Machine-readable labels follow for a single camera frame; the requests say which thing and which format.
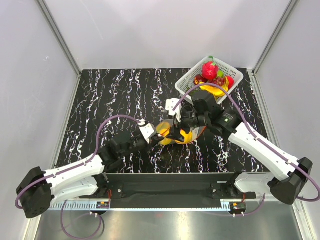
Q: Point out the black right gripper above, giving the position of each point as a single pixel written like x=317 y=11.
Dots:
x=175 y=133

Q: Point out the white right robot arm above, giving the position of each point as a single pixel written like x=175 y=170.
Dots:
x=287 y=174

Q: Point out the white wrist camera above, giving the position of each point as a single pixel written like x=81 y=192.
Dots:
x=173 y=108
x=147 y=130

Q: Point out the yellow banana toy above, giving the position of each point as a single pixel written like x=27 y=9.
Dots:
x=218 y=93

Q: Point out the red strawberry toy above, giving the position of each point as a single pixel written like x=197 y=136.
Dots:
x=230 y=81

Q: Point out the dark red apple toy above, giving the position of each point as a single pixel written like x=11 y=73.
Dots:
x=199 y=79

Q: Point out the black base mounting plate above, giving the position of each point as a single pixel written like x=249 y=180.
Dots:
x=167 y=190

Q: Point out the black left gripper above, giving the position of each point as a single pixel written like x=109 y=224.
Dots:
x=148 y=145

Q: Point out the purple grape bunch toy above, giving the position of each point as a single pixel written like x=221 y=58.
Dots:
x=220 y=81

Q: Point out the red dragon fruit toy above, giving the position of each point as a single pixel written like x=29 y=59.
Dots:
x=210 y=70

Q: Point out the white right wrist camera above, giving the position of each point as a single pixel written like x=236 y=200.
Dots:
x=173 y=108

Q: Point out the white plastic basket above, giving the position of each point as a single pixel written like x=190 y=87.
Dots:
x=186 y=82

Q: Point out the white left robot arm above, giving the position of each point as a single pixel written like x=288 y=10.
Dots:
x=41 y=189

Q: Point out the white slotted cable duct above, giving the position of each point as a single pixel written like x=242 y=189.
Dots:
x=74 y=205

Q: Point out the clear zip top bag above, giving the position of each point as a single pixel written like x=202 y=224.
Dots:
x=176 y=135

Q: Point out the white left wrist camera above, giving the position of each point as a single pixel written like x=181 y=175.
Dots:
x=147 y=130

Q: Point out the yellow orange papaya toy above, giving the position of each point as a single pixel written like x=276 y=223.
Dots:
x=163 y=129

